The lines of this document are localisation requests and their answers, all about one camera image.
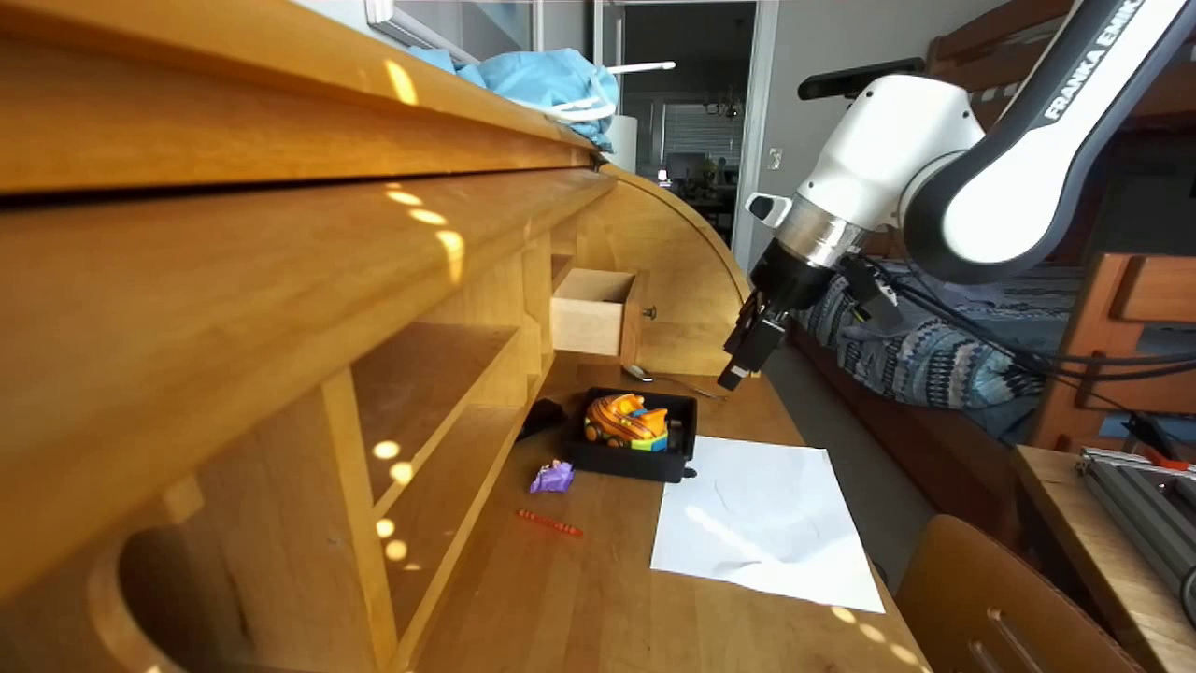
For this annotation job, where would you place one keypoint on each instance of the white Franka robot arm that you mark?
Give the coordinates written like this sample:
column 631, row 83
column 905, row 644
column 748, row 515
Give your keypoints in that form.
column 1059, row 161

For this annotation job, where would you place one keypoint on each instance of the light wooden side table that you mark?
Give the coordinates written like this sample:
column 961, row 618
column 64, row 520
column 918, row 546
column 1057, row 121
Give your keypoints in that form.
column 1095, row 546

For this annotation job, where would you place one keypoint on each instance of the thin red stick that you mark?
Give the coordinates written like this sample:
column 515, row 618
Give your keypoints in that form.
column 546, row 523

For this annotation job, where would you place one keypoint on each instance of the blue cloth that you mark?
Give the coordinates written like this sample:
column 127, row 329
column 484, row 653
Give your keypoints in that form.
column 546, row 80

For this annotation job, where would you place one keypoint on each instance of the white door frame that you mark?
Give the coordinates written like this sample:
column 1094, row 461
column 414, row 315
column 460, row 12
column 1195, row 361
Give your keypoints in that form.
column 753, row 126

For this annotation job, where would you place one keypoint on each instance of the striped grey blue blanket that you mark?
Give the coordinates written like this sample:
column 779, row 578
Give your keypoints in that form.
column 935, row 361

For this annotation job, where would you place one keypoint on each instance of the brown wooden bed frame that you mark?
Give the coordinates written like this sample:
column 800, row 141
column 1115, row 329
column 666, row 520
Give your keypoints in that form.
column 1159, row 291

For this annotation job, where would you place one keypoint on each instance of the small purple toy piece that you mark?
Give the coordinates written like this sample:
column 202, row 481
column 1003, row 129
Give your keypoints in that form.
column 551, row 476

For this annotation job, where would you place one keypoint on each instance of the small metal piece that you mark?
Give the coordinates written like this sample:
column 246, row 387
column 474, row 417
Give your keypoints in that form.
column 637, row 373

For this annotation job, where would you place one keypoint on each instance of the wooden chair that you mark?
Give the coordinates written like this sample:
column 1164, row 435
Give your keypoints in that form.
column 986, row 599

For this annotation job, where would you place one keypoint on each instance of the aluminium extrusion rail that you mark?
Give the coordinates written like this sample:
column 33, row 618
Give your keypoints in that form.
column 1144, row 523

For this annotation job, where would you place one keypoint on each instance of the wooden roll-top desk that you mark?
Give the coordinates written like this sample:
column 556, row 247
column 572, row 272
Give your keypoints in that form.
column 187, row 310

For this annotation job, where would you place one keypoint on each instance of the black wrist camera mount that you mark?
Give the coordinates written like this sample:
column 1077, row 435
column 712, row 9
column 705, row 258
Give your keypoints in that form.
column 867, row 287

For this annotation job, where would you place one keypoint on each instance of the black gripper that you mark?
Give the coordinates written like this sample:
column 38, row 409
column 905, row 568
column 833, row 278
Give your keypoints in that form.
column 791, row 280

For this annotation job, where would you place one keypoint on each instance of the thin white stick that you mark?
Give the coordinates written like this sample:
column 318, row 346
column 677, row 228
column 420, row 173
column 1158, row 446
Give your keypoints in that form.
column 647, row 65

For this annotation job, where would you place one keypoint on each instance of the black plastic tray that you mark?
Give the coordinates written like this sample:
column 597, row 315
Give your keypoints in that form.
column 622, row 461

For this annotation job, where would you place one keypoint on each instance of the white paper sheet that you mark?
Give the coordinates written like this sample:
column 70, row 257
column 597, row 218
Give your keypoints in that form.
column 759, row 518

